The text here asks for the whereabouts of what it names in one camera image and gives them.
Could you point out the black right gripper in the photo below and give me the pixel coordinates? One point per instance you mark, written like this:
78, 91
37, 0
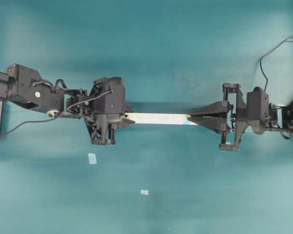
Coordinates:
218, 124

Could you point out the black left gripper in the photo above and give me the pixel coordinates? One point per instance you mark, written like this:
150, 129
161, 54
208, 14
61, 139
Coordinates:
100, 130

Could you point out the white wooden particle board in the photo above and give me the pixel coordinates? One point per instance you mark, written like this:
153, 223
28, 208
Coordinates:
159, 118

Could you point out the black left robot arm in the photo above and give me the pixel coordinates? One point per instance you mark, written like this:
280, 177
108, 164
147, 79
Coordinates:
24, 87

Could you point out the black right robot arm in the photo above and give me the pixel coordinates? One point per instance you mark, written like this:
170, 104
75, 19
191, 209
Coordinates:
280, 119

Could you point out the blue tape piece left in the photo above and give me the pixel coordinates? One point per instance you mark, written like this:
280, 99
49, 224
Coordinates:
92, 159

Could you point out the blue tape piece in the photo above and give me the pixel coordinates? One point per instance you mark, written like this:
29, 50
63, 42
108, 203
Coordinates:
144, 192
92, 159

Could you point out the blue tape piece bottom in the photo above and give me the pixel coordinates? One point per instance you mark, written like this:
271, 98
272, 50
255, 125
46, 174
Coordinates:
144, 192

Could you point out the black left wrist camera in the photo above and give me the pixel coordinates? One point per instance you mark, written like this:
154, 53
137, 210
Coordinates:
112, 104

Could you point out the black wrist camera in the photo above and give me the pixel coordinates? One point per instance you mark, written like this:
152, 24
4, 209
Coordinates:
112, 104
257, 110

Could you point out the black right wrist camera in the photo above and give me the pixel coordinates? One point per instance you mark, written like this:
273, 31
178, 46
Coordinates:
257, 110

